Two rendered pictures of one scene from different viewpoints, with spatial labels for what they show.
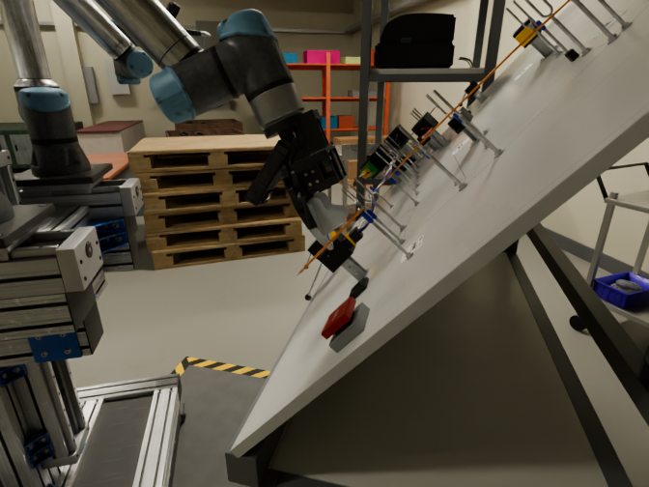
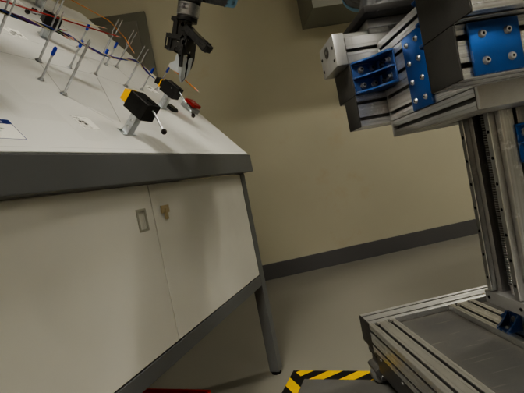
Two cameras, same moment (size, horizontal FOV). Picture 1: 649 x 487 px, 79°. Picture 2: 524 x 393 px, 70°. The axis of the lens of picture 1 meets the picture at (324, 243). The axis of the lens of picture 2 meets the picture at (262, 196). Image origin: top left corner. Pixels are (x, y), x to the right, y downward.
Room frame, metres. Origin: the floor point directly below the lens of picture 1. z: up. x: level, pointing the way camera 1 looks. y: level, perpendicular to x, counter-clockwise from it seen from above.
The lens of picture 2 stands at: (1.90, 0.36, 0.75)
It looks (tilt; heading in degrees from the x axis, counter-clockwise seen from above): 2 degrees down; 188
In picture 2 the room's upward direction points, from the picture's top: 11 degrees counter-clockwise
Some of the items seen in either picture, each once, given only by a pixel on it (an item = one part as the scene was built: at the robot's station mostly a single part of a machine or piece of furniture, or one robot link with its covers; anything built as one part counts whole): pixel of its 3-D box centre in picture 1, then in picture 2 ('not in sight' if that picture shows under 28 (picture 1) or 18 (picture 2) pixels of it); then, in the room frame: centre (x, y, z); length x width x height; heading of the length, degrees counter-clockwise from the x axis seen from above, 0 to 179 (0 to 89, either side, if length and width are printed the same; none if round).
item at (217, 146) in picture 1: (222, 193); not in sight; (3.53, 0.93, 0.48); 1.34 x 0.92 x 0.95; 108
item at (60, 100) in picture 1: (47, 112); not in sight; (1.19, 0.79, 1.33); 0.13 x 0.12 x 0.14; 39
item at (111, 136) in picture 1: (116, 144); not in sight; (7.64, 3.93, 0.36); 2.09 x 0.68 x 0.71; 13
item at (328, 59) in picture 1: (324, 113); not in sight; (7.02, 0.01, 0.96); 2.15 x 0.57 x 1.93; 103
